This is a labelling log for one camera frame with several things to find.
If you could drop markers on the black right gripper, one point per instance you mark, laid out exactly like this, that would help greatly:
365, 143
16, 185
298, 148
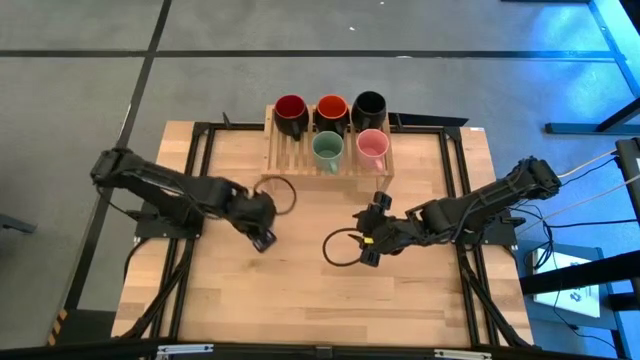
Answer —
385, 232

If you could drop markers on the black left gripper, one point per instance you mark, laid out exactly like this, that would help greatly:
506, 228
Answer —
255, 210

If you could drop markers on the flat black bar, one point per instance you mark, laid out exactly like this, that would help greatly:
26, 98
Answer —
430, 120

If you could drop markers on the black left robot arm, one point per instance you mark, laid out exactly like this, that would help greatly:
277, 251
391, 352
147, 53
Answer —
160, 185

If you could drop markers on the white sheet with print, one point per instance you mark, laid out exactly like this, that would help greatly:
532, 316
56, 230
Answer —
565, 295

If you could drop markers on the all black mug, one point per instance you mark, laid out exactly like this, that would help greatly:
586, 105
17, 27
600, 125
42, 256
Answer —
369, 105

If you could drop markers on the black equipment stand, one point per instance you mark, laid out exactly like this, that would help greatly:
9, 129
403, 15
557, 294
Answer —
630, 165

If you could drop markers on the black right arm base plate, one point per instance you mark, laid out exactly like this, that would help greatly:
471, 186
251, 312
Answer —
500, 235

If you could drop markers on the yellow black hazard tape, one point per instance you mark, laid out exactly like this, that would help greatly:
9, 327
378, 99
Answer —
57, 327

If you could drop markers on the pink mug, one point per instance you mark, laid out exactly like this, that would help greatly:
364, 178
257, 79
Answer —
372, 145

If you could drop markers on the black mug orange inside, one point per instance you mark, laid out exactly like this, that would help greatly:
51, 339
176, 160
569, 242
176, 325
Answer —
332, 106

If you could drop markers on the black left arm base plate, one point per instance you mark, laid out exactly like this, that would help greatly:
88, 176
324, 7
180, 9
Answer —
165, 230

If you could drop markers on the wooden slatted rack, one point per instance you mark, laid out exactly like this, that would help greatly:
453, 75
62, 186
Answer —
295, 160

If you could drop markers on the silver bracket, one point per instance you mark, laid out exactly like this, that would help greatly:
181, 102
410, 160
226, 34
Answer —
185, 351
462, 354

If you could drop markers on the light green mug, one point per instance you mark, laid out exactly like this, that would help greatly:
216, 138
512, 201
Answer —
327, 147

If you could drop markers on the black desk leg frame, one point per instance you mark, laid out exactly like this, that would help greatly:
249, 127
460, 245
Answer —
575, 128

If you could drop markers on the black aluminium table frame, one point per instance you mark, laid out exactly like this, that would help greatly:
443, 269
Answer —
240, 128

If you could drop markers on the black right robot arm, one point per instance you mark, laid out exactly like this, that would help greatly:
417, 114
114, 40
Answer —
480, 200

